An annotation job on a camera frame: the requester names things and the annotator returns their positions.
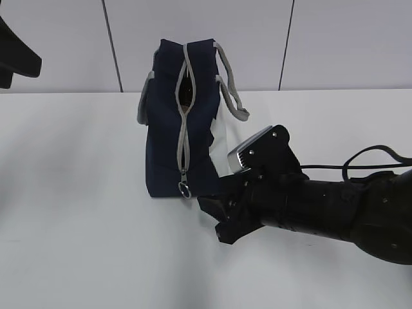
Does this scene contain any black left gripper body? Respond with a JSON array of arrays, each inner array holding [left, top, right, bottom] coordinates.
[[1, 18, 42, 89]]

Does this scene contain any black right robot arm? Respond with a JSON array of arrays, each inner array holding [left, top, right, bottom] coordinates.
[[198, 125, 411, 265]]

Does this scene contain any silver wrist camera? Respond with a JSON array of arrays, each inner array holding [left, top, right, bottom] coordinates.
[[227, 126, 275, 174]]

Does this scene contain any navy blue lunch bag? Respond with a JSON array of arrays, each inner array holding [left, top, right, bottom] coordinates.
[[136, 39, 250, 199]]

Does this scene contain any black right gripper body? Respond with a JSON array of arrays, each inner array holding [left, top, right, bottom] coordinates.
[[215, 125, 308, 223]]

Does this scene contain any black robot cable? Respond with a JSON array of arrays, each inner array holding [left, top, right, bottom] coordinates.
[[299, 144, 412, 181]]

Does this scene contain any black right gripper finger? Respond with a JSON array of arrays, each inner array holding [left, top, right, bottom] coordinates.
[[197, 195, 235, 222], [215, 219, 264, 245]]

